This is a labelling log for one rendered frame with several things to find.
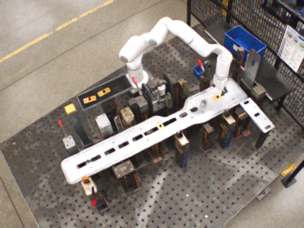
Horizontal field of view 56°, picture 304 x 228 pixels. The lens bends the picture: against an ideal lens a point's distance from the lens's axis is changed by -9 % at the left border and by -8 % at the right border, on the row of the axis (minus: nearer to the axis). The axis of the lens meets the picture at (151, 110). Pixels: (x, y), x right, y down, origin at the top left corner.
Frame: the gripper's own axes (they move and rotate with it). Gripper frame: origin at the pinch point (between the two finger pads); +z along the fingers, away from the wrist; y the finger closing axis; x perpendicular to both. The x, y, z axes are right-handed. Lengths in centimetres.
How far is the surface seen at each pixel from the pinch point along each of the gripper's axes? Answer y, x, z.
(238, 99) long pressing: 9.4, 11.9, 8.1
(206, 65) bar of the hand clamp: -15.0, -0.8, -11.9
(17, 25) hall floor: -329, -122, 110
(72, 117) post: -30, -96, -1
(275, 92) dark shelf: 20.4, 37.6, 4.9
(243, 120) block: 23.6, 6.0, 11.7
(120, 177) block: 21, -86, 7
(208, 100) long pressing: -1.1, -7.6, 8.2
